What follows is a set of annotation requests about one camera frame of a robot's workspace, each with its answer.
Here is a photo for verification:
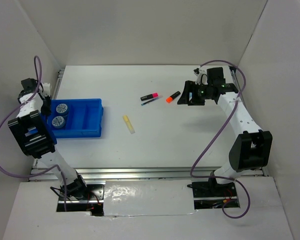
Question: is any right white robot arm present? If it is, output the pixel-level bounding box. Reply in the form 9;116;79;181
177;67;273;196

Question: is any pink black highlighter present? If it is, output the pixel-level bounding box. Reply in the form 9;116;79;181
140;92;159;101

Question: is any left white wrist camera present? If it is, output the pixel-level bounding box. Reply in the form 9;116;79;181
41;82;51;98

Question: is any yellow highlighter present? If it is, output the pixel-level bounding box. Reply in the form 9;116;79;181
122;115;135;134

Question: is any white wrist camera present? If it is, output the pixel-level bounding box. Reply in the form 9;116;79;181
41;82;51;98
193;68;208;85

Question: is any purple cable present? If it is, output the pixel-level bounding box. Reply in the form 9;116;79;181
0;55;68;212
189;59;252;220

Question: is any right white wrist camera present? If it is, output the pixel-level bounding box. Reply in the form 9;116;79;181
193;68;208;85

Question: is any blue divided plastic bin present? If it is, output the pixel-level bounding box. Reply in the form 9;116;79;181
42;98;104;139

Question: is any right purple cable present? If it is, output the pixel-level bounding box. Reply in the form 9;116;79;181
189;59;252;220

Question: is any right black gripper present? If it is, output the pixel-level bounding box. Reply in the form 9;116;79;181
177;80;213;106

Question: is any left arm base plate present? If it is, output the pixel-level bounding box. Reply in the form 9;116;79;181
66;182;104;205

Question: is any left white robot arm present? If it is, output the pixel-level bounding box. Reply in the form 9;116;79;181
8;78;89;200

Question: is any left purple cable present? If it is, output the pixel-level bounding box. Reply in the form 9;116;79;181
0;55;68;212

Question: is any orange black highlighter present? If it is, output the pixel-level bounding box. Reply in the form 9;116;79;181
165;91;181;103

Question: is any blue gel pen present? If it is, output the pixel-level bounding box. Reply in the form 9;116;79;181
141;96;160;106

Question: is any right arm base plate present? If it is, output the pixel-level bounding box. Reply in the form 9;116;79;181
187;178;237;198

